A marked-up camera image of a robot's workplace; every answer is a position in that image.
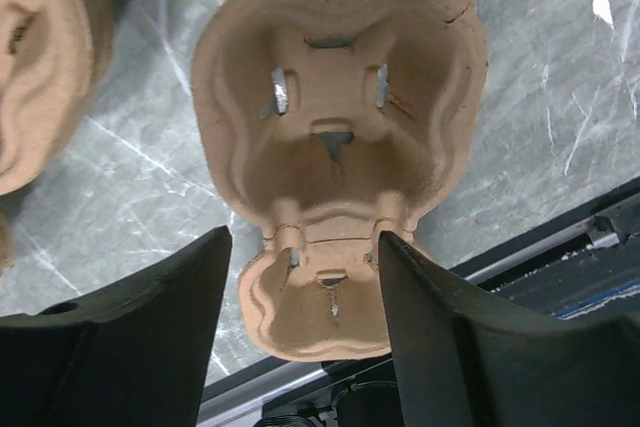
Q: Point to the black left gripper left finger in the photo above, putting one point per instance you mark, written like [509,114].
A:
[133,353]

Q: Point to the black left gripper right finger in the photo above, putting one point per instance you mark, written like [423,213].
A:
[465,357]

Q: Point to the brown cardboard cup carrier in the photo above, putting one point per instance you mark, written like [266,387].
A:
[54,54]

